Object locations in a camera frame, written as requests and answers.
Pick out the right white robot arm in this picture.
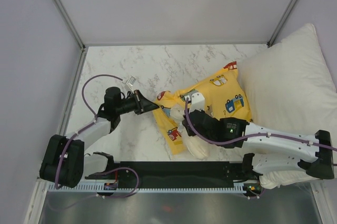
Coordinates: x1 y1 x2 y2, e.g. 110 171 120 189
182 110 335 179

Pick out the white slotted cable duct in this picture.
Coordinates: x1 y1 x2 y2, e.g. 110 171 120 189
46 180 257 194

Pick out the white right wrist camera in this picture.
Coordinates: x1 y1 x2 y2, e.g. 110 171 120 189
185 91 205 113

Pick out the right aluminium frame post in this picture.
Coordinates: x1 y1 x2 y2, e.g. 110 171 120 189
266 0 299 47

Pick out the large white pillow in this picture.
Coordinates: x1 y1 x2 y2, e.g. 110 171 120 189
236 23 337 190

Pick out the left aluminium frame post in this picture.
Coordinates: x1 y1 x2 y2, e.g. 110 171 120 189
52 0 86 51

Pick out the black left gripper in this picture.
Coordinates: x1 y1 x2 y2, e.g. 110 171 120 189
115 89 157 114

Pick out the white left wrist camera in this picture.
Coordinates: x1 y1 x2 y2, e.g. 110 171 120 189
124 76 136 92

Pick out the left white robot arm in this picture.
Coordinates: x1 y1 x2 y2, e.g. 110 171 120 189
39 87 160 189

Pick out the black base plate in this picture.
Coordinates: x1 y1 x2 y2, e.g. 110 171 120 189
85 161 258 188

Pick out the yellow cartoon-print pillowcase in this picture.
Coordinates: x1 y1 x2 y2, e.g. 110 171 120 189
153 61 252 154

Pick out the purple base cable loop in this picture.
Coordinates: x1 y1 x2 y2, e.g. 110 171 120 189
89 167 141 199

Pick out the aluminium frame post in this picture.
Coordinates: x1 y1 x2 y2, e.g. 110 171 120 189
52 0 86 51
266 0 299 47

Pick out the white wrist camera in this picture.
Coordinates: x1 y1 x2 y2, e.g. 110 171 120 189
185 91 205 113
124 76 136 92

